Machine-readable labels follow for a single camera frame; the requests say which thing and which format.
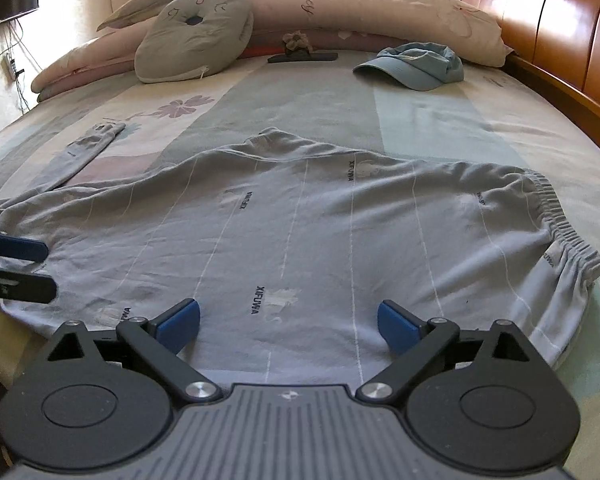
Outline wooden bed frame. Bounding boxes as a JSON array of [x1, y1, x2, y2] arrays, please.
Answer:
[[455, 0, 600, 171]]

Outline blue cap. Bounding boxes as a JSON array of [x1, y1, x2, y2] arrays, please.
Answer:
[[352, 42, 465, 92]]

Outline grey cat face cushion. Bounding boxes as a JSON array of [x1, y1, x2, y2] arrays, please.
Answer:
[[134, 0, 255, 84]]

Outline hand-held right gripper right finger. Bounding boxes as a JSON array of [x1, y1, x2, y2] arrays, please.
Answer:
[[355, 300, 536, 403]]

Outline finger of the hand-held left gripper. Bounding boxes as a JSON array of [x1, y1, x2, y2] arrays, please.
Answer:
[[0, 266, 58, 305], [0, 230, 48, 263]]

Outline red folded cloth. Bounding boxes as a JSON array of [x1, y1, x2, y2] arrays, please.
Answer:
[[240, 45, 286, 59]]

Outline grey striped pants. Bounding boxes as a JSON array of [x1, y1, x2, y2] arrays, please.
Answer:
[[0, 122, 600, 386]]

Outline black hair clip with flower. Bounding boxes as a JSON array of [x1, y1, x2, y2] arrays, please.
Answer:
[[267, 31, 339, 64]]

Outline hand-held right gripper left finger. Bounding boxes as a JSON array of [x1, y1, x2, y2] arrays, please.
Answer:
[[45, 298, 224, 403]]

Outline pink floral quilt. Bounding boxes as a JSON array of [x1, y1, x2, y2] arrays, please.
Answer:
[[31, 0, 513, 106]]

